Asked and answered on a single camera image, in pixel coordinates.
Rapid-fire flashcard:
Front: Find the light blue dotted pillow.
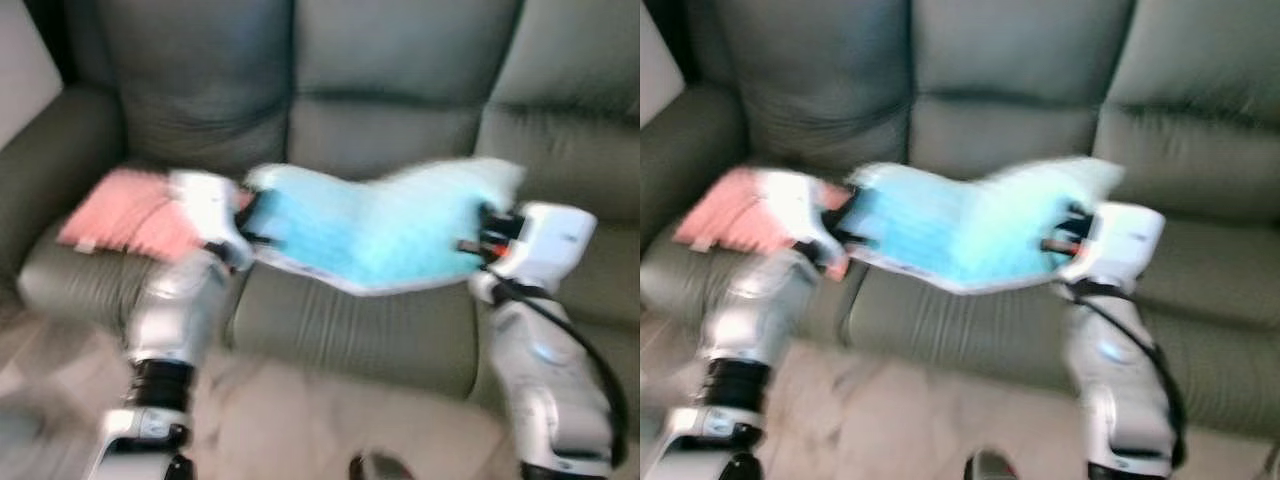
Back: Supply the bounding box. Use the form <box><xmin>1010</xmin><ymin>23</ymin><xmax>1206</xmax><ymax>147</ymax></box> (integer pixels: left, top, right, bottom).
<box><xmin>245</xmin><ymin>158</ymin><xmax>526</xmax><ymax>296</ymax></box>
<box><xmin>848</xmin><ymin>158</ymin><xmax>1126</xmax><ymax>296</ymax></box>

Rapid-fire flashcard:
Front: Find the pink pillow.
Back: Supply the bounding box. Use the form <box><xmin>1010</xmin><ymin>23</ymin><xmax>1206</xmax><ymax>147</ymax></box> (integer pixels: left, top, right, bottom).
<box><xmin>57</xmin><ymin>168</ymin><xmax>251</xmax><ymax>263</ymax></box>
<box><xmin>672</xmin><ymin>168</ymin><xmax>851</xmax><ymax>281</ymax></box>

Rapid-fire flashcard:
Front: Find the dark green leather sofa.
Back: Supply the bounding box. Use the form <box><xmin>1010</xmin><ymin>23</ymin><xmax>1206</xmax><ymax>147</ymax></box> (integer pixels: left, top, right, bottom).
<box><xmin>0</xmin><ymin>0</ymin><xmax>641</xmax><ymax>401</ymax></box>
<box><xmin>640</xmin><ymin>0</ymin><xmax>1280</xmax><ymax>441</ymax></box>

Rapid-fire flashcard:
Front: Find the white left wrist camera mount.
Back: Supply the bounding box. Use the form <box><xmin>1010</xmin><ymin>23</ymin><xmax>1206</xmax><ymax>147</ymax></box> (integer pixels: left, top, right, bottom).
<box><xmin>168</xmin><ymin>170</ymin><xmax>251</xmax><ymax>266</ymax></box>
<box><xmin>775</xmin><ymin>170</ymin><xmax>851</xmax><ymax>266</ymax></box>

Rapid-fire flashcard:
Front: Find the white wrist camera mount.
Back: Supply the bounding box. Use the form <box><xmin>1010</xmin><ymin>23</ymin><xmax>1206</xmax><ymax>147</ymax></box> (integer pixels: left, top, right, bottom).
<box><xmin>1085</xmin><ymin>203</ymin><xmax>1166</xmax><ymax>286</ymax></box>
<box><xmin>495</xmin><ymin>203</ymin><xmax>598</xmax><ymax>291</ymax></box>
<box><xmin>168</xmin><ymin>170</ymin><xmax>251</xmax><ymax>266</ymax></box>
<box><xmin>775</xmin><ymin>170</ymin><xmax>851</xmax><ymax>266</ymax></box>

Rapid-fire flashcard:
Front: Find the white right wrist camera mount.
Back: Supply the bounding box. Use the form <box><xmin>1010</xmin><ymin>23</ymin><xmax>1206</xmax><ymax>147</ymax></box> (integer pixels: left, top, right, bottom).
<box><xmin>495</xmin><ymin>203</ymin><xmax>598</xmax><ymax>291</ymax></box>
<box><xmin>1085</xmin><ymin>203</ymin><xmax>1166</xmax><ymax>286</ymax></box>

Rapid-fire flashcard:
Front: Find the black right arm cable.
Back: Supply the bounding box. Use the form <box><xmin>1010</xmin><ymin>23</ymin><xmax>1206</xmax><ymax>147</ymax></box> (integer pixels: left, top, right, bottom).
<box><xmin>1075</xmin><ymin>285</ymin><xmax>1191</xmax><ymax>466</ymax></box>
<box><xmin>500</xmin><ymin>280</ymin><xmax>631</xmax><ymax>471</ymax></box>

